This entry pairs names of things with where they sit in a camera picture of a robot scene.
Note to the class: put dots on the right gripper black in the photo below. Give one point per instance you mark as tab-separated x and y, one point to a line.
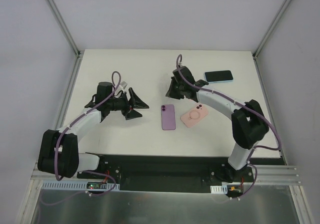
176	89

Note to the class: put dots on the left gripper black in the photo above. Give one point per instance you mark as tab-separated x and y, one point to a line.
127	104

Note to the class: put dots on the purple phone black screen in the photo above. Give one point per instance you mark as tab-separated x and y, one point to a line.
168	118

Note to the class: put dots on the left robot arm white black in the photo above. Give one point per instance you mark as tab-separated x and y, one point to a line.
59	150

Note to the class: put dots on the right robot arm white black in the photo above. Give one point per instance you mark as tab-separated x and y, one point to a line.
247	118

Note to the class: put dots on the pink phone case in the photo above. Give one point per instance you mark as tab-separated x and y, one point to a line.
194	116

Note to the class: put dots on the black phone in blue case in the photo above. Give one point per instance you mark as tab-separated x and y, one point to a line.
218	76

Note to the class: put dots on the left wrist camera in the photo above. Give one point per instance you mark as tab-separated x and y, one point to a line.
123	85

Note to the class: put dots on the left aluminium corner post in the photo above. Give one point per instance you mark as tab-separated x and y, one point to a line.
63	27

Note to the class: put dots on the aluminium corner post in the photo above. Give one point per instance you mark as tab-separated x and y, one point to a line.
272	27
63	27

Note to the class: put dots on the right white cable duct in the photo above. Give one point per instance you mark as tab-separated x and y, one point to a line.
219	190

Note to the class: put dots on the white cable duct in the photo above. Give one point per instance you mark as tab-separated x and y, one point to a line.
79	186
219	190

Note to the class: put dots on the left white cable duct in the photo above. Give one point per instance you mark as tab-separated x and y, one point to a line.
79	186

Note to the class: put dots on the right aluminium corner post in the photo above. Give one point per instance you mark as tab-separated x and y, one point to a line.
272	27

